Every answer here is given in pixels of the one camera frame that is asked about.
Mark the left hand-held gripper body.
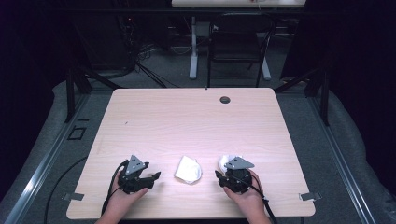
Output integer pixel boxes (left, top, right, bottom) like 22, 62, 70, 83
117, 154, 150, 195

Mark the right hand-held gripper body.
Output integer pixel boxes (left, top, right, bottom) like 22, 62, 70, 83
222, 156, 256, 195

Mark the person's right hand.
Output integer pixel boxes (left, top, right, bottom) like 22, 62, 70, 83
222, 169, 266, 217

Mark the person's left hand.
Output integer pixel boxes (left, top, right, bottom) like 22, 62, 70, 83
105, 173, 149, 217

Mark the black metal stand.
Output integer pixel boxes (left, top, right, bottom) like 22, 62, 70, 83
63, 66, 123, 124
274, 67, 332, 127

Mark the white desk with legs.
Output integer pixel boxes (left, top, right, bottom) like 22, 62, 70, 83
171, 0, 308, 81

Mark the black folding chair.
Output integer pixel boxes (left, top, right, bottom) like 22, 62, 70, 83
206, 12, 278, 89

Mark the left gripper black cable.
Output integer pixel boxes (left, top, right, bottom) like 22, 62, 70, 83
101, 160, 130, 217

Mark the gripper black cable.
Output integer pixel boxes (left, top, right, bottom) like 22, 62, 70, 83
101, 160, 130, 217
247, 173, 278, 224

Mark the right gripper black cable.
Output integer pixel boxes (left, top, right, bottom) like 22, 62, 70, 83
247, 173, 278, 224

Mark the grey metal table bracket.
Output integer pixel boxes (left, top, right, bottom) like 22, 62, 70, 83
299, 191, 323, 202
61, 192, 85, 202

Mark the black floor cable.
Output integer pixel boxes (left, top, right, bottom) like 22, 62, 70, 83
43, 156, 89, 224

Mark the aluminium floor rail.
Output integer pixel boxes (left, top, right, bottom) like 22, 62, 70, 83
307, 94, 377, 224
2, 92, 92, 224

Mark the bundle of black cables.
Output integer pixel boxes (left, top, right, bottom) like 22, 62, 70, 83
117, 15, 181, 90

